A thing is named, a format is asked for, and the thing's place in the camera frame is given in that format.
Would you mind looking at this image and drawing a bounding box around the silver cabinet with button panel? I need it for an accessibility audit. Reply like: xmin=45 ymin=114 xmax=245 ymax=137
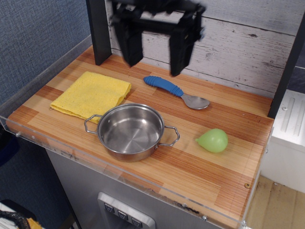
xmin=47 ymin=150 xmax=218 ymax=229

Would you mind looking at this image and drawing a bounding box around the folded yellow cloth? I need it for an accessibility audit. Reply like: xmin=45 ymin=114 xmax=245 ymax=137
xmin=50 ymin=72 xmax=132 ymax=120

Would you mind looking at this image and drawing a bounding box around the black left vertical post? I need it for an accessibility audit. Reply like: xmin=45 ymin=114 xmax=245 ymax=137
xmin=86 ymin=0 xmax=112 ymax=65

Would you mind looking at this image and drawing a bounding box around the black braided cable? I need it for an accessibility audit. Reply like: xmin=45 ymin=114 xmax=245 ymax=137
xmin=0 ymin=211 xmax=31 ymax=229

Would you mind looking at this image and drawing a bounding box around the stainless steel two-handled pan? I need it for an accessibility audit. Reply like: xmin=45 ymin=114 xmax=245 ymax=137
xmin=84 ymin=103 xmax=180 ymax=162

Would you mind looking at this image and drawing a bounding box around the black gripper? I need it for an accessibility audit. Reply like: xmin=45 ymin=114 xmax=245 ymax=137
xmin=111 ymin=0 xmax=206 ymax=76

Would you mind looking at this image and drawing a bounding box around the black vertical post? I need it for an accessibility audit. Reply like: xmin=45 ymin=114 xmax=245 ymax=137
xmin=267 ymin=15 xmax=305 ymax=119
xmin=86 ymin=0 xmax=112 ymax=65

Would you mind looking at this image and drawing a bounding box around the black right vertical post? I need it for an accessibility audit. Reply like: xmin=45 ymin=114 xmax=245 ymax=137
xmin=267 ymin=15 xmax=305 ymax=119

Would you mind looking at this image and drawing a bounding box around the clear acrylic guard rail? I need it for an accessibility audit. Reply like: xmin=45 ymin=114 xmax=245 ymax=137
xmin=3 ymin=39 xmax=273 ymax=229

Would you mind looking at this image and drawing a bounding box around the white aluminium side block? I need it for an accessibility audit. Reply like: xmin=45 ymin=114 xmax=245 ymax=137
xmin=261 ymin=90 xmax=305 ymax=193

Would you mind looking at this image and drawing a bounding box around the blue-handled metal spoon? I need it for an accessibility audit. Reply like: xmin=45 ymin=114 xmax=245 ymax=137
xmin=143 ymin=76 xmax=210 ymax=110

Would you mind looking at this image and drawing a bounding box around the yellow object bottom left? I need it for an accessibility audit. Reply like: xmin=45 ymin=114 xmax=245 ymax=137
xmin=27 ymin=218 xmax=43 ymax=229

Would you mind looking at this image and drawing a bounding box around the green plastic pear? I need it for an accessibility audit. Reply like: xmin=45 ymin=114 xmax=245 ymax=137
xmin=196 ymin=128 xmax=228 ymax=153

